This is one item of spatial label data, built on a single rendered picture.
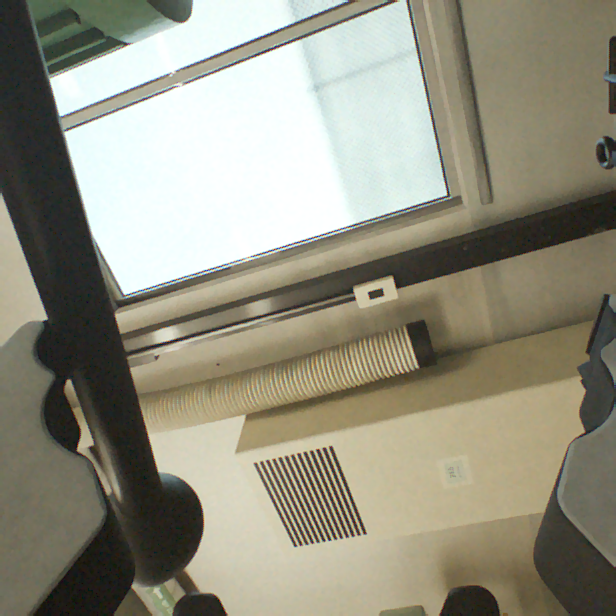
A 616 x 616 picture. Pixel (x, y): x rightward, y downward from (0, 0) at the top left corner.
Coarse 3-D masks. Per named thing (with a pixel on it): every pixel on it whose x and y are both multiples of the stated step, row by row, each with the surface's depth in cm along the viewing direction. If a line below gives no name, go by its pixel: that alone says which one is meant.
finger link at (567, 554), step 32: (608, 320) 10; (608, 352) 9; (608, 384) 8; (608, 416) 7; (576, 448) 7; (608, 448) 7; (576, 480) 6; (608, 480) 6; (576, 512) 6; (608, 512) 6; (544, 544) 7; (576, 544) 6; (608, 544) 6; (544, 576) 7; (576, 576) 6; (608, 576) 6; (576, 608) 6; (608, 608) 6
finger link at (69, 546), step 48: (48, 336) 11; (0, 384) 9; (48, 384) 9; (0, 432) 8; (48, 432) 8; (0, 480) 7; (48, 480) 7; (96, 480) 7; (0, 528) 6; (48, 528) 6; (96, 528) 6; (0, 576) 6; (48, 576) 6; (96, 576) 6
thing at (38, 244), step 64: (0, 0) 7; (0, 64) 8; (0, 128) 8; (64, 192) 9; (64, 256) 10; (64, 320) 10; (128, 384) 12; (128, 448) 13; (128, 512) 14; (192, 512) 15
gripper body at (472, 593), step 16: (192, 592) 5; (464, 592) 5; (480, 592) 5; (176, 608) 5; (192, 608) 5; (208, 608) 5; (448, 608) 5; (464, 608) 5; (480, 608) 5; (496, 608) 5
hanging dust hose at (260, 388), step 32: (320, 352) 161; (352, 352) 153; (384, 352) 150; (416, 352) 148; (192, 384) 171; (224, 384) 164; (256, 384) 160; (288, 384) 157; (320, 384) 155; (352, 384) 155; (160, 416) 167; (192, 416) 165; (224, 416) 166
